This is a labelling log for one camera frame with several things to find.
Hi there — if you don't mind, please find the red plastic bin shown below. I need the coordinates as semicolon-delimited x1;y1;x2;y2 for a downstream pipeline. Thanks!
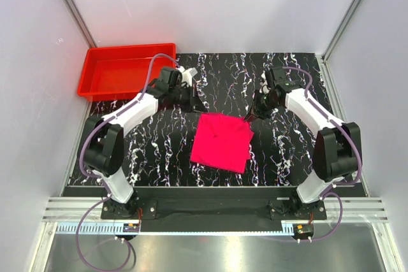
77;43;176;102

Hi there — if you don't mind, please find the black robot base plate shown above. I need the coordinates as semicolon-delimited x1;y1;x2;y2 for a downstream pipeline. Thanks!
101;187;327;234

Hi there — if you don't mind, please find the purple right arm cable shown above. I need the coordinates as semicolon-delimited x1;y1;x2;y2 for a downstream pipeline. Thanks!
280;66;363;243

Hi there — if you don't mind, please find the white slotted cable duct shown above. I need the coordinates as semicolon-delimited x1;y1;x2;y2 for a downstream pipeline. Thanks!
56;222;295;236

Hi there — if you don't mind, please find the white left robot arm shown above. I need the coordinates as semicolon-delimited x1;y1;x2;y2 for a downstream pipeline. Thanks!
78;66;207;218

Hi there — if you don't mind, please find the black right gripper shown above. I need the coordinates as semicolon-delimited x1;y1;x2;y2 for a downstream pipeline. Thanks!
244;90;280;124

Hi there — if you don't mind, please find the pink t shirt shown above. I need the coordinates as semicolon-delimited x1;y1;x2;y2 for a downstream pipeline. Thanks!
190;113;254;174

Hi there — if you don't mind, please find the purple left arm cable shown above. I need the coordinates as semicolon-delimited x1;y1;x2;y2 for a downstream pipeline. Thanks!
75;54;181;269

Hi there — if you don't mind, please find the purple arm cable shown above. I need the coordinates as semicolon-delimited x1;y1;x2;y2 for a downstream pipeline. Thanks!
75;54;181;269
280;66;363;243

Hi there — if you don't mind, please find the right orange connector board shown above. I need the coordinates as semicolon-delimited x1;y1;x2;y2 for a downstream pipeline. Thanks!
295;224;314;236

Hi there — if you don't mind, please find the aluminium frame rail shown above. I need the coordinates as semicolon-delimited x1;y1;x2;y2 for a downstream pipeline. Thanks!
42;196;388;223

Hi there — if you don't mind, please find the left orange connector board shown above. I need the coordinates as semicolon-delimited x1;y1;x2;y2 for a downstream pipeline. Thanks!
123;223;140;233

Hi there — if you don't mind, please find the black marbled table mat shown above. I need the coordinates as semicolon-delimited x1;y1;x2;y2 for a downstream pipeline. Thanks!
123;53;331;187

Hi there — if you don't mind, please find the orange connector board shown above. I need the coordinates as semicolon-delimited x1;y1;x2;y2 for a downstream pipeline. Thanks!
295;224;314;236
123;223;140;233

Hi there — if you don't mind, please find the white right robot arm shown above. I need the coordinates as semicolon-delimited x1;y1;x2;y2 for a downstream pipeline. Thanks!
244;67;363;219

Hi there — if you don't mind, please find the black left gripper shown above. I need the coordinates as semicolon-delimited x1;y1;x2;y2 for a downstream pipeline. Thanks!
169;83;208;114

